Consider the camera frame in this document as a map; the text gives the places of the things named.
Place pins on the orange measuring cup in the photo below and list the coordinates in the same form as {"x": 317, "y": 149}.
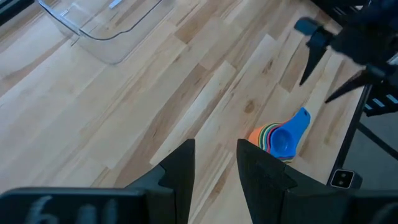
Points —
{"x": 253, "y": 137}

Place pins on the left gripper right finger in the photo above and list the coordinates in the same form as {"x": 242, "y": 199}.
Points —
{"x": 264, "y": 186}

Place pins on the green measuring cup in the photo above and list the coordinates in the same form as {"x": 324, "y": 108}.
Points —
{"x": 262, "y": 136}

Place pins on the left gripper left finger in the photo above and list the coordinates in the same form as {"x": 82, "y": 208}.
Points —
{"x": 175, "y": 186}

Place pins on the clear plastic basket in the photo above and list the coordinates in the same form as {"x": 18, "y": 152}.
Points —
{"x": 105, "y": 28}

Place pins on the blue measuring cup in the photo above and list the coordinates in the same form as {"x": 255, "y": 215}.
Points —
{"x": 284, "y": 141}

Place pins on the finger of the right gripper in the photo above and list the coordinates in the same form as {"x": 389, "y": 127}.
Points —
{"x": 367, "y": 76}
{"x": 317, "y": 40}

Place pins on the small table-level camera box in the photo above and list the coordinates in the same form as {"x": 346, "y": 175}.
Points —
{"x": 342, "y": 179}

